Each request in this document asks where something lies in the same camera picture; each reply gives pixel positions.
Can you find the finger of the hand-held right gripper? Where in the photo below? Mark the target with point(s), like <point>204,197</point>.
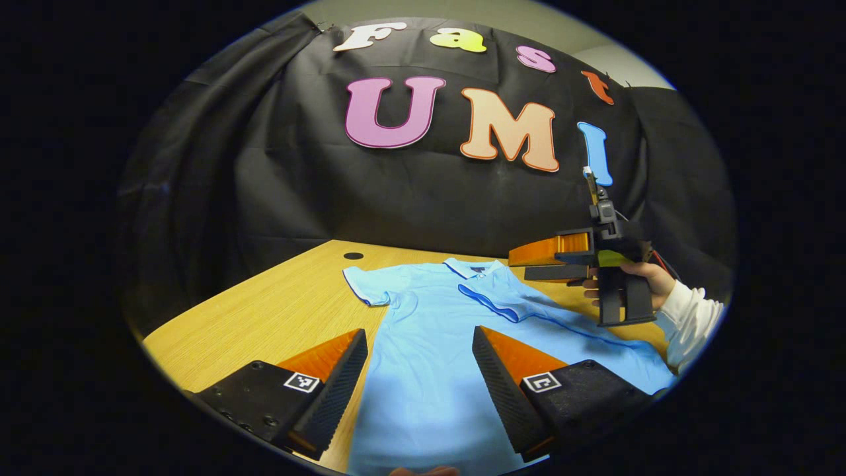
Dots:
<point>552,272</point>
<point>542,251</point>

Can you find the black backdrop cloth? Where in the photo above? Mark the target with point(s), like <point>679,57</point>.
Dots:
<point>264,172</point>

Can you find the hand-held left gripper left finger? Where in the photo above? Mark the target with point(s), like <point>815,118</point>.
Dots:
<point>340,390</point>

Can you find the light blue T-shirt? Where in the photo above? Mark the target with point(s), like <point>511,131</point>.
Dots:
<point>429,396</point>

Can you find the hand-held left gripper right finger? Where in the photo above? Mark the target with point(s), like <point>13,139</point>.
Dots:
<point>502,390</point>

